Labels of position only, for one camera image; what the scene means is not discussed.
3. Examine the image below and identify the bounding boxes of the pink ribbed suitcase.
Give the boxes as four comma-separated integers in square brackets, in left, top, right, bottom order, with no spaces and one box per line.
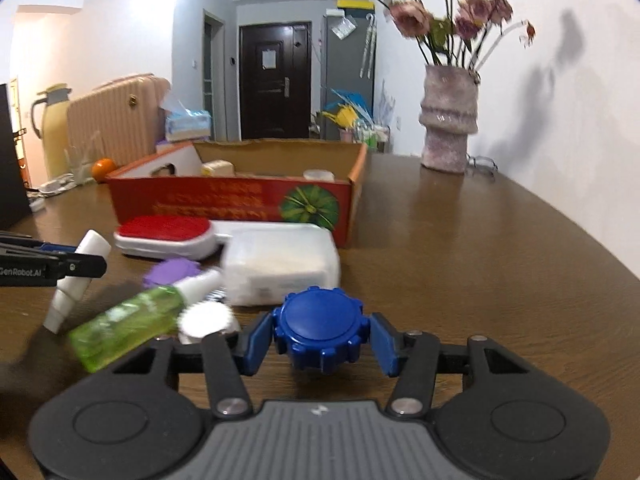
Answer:
[66,73,172,169]

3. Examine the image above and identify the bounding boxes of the grey refrigerator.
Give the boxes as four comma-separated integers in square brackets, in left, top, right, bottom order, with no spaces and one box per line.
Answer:
[320,12,376,142]

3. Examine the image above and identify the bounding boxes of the dark brown door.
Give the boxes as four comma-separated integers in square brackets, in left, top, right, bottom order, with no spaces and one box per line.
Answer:
[238,22,314,141]

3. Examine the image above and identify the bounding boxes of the red and white lint brush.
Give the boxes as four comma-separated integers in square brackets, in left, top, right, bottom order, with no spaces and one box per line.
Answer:
[113,215,232,262]

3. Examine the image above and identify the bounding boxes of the pink artificial flowers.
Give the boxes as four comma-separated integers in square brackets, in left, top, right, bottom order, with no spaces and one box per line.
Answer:
[320,0,545,70]

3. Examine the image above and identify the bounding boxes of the white hooked canes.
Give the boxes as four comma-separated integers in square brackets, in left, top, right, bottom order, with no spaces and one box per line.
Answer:
[359,13,377,80]

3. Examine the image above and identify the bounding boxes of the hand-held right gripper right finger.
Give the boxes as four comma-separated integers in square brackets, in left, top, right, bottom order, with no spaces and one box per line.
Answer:
[370,311,531,419]

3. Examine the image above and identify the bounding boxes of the pink textured vase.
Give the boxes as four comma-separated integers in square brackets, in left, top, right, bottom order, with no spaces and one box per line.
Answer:
[418,64,482,175]

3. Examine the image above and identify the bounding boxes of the black paper bag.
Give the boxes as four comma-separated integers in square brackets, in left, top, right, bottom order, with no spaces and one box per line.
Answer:
[0,82,34,231]

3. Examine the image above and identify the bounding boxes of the yellow thermos jug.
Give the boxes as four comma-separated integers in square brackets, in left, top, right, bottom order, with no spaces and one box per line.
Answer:
[30,83,74,182]

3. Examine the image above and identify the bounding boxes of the clear drinking glass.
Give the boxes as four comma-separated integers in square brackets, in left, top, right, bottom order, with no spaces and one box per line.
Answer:
[69,131,102,187]

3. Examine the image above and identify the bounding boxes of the yellow watering can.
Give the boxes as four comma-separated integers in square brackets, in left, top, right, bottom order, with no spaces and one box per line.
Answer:
[321,105,359,132]

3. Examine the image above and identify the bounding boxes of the red cardboard box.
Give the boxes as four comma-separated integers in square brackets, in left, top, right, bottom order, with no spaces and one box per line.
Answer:
[105,139,370,249]

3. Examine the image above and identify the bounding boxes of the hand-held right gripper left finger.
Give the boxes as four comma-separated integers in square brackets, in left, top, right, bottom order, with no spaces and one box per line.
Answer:
[112,311,275,419]

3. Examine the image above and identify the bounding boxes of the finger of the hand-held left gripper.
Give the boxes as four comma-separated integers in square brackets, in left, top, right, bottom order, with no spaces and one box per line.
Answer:
[50,254,108,279]
[0,231,79,257]

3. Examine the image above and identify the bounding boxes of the green spray bottle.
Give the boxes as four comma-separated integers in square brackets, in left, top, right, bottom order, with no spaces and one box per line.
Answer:
[67,268,223,373]

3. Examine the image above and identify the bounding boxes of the white round lid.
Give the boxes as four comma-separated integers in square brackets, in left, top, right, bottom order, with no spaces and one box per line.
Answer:
[178,302,242,347]

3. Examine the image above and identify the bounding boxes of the blue gear-shaped lid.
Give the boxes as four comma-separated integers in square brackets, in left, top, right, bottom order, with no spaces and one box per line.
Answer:
[271,286,373,373]

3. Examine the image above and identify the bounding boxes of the white plastic lidded box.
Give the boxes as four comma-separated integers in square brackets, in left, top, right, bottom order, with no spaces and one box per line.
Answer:
[219,223,342,307]

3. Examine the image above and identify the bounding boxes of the purple gear-shaped lid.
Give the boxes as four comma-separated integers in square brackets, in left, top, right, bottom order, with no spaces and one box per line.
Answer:
[143,257,202,288]

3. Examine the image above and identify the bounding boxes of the orange fruit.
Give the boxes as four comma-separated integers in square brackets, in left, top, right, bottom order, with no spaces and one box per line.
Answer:
[92,158,118,184]

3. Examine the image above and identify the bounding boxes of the white squeeze tube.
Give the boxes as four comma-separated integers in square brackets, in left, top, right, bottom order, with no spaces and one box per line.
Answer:
[43,229,112,334]

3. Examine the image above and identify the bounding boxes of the clear plastic bag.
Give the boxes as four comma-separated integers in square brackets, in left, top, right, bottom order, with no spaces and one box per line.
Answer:
[330,16,357,40]

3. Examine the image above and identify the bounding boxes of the blue tissue pack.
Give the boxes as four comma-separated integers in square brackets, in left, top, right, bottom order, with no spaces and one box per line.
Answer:
[164,108,213,142]

